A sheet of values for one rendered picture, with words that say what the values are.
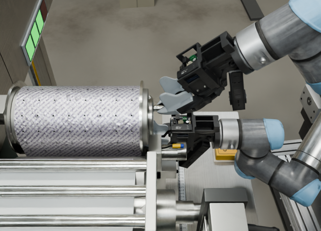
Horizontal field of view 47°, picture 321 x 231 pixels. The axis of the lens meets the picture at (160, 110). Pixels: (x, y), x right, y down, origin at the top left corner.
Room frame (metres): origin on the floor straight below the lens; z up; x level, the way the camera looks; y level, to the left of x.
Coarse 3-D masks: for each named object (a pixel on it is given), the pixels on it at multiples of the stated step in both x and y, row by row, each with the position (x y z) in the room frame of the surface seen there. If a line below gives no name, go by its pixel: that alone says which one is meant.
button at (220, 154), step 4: (216, 152) 0.62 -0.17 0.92; (220, 152) 0.62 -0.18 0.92; (224, 152) 0.62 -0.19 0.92; (228, 152) 0.62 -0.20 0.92; (232, 152) 0.62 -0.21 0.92; (216, 156) 0.61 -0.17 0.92; (220, 156) 0.61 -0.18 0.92; (224, 156) 0.61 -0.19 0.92; (228, 156) 0.61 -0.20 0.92; (232, 156) 0.61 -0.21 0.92
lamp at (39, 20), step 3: (39, 12) 0.92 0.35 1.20; (39, 15) 0.92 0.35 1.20; (36, 18) 0.89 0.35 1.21; (39, 18) 0.91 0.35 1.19; (36, 21) 0.88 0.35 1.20; (39, 21) 0.90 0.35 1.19; (42, 21) 0.92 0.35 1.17; (39, 24) 0.90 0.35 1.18; (42, 24) 0.92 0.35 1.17; (39, 27) 0.89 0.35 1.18; (42, 27) 0.91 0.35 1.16; (39, 30) 0.88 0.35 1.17
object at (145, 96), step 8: (144, 88) 0.52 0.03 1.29; (16, 96) 0.49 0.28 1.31; (144, 96) 0.49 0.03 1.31; (144, 104) 0.47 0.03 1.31; (144, 112) 0.45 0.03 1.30; (144, 120) 0.44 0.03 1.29; (144, 128) 0.43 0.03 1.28; (16, 136) 0.43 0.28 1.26; (144, 136) 0.43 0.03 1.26; (144, 144) 0.44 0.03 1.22
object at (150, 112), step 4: (148, 100) 0.50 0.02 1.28; (152, 100) 0.50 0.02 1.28; (148, 104) 0.49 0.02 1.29; (152, 104) 0.49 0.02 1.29; (148, 108) 0.48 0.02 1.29; (152, 108) 0.48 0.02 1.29; (148, 112) 0.47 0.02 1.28; (152, 112) 0.47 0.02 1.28; (148, 116) 0.46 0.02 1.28; (152, 116) 0.46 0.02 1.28; (148, 120) 0.46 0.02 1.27; (152, 120) 0.46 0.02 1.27; (148, 124) 0.45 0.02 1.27; (152, 124) 0.45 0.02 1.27; (148, 128) 0.45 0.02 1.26; (152, 128) 0.45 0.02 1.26; (148, 132) 0.45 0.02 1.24; (152, 132) 0.45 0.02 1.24
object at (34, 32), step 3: (33, 27) 0.85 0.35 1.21; (36, 27) 0.87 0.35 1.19; (33, 30) 0.84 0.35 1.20; (36, 30) 0.86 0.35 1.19; (33, 33) 0.84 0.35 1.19; (36, 33) 0.85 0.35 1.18; (33, 36) 0.83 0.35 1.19; (36, 36) 0.85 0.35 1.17; (33, 39) 0.82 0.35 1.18; (36, 39) 0.84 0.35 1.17; (36, 42) 0.84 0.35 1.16
